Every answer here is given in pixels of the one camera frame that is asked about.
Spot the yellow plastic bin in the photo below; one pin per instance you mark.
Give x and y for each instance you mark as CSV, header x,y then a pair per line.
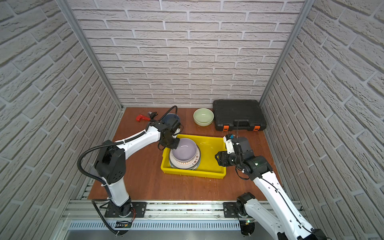
x,y
208,166

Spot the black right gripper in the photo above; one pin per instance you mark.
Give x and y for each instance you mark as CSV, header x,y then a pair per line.
x,y
223,159

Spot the pale green ceramic bowl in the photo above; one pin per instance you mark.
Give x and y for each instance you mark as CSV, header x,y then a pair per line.
x,y
203,117

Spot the black handled tool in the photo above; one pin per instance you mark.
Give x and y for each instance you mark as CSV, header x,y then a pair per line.
x,y
152,115

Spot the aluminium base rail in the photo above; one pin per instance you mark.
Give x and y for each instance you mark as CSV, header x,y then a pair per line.
x,y
156,215

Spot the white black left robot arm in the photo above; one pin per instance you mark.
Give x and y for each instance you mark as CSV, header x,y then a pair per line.
x,y
111,160

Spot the red small object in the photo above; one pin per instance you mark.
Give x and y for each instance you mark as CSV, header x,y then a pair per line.
x,y
142,118

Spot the lavender ceramic bowl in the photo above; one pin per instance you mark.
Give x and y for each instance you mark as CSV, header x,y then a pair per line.
x,y
186,150

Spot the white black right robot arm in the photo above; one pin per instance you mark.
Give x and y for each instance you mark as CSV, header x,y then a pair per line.
x,y
287,223

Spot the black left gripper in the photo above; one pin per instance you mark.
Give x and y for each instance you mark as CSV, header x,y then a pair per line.
x,y
176,145

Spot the dark blue glazed bowl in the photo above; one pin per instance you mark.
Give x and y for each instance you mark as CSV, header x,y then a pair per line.
x,y
170,116

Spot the black plastic tool case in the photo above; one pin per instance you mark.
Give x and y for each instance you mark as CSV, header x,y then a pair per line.
x,y
238,115

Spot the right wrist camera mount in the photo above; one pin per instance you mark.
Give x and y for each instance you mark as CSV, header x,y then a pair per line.
x,y
238,146

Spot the white plate teal quatrefoil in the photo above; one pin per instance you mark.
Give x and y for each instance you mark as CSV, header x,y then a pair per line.
x,y
185,165

